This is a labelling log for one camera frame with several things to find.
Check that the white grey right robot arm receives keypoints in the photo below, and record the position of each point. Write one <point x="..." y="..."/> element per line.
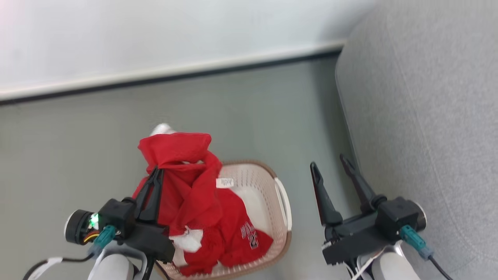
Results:
<point x="393" y="266"/>

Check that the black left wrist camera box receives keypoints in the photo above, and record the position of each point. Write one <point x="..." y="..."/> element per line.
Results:
<point x="151" y="243"/>

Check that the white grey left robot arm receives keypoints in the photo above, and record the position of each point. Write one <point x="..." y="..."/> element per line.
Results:
<point x="114" y="268"/>

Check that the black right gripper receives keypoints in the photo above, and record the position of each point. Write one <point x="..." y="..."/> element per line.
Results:
<point x="397" y="217"/>

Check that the red and white jersey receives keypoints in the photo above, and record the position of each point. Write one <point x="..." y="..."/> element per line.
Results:
<point x="194" y="194"/>

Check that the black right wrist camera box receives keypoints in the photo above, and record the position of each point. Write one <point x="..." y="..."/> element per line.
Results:
<point x="352" y="247"/>

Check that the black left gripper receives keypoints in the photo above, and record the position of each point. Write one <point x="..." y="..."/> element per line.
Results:
<point x="116" y="216"/>

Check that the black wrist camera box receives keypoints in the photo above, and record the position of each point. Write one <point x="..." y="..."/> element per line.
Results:
<point x="151" y="243"/>
<point x="352" y="247"/>

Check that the grey fabric sofa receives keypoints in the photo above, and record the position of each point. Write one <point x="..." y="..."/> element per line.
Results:
<point x="428" y="116"/>

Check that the cream perforated laundry basket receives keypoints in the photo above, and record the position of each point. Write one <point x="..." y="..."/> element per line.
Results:
<point x="268" y="202"/>

